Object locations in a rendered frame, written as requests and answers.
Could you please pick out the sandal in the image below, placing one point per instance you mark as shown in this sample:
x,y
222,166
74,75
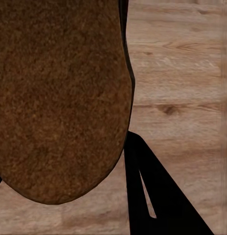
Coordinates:
x,y
66,95

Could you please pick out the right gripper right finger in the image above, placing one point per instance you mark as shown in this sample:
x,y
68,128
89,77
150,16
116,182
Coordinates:
x,y
175,214

